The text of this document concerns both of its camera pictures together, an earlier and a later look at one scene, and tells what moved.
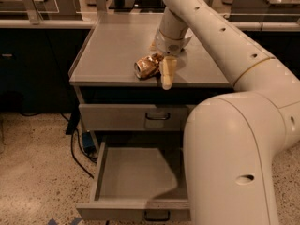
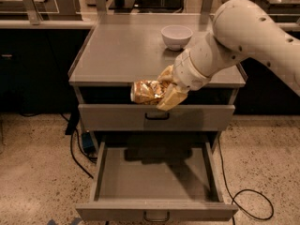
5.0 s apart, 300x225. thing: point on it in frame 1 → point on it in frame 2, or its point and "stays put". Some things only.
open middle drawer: x=137 y=184 stays put
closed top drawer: x=133 y=117 stays put
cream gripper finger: x=168 y=71 → x=172 y=97
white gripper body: x=168 y=44 → x=187 y=70
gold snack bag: x=148 y=67 → x=147 y=91
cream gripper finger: x=153 y=46 → x=167 y=75
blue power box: x=88 y=143 stays put
